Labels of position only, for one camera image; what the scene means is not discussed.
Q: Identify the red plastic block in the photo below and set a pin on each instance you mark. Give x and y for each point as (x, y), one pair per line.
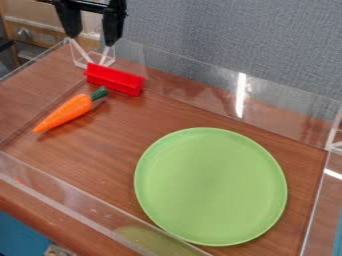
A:
(116, 79)

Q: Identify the orange toy carrot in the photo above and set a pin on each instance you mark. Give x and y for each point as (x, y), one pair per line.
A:
(72, 109)

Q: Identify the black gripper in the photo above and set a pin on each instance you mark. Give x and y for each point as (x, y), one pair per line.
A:
(114, 10)

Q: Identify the green round plate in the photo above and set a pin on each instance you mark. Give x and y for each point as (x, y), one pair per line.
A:
(211, 186)

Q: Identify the clear acrylic tray walls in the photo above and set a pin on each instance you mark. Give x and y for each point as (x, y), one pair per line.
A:
(66, 180)

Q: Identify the wooden box on shelf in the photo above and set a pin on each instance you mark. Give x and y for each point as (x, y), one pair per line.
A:
(37, 13)

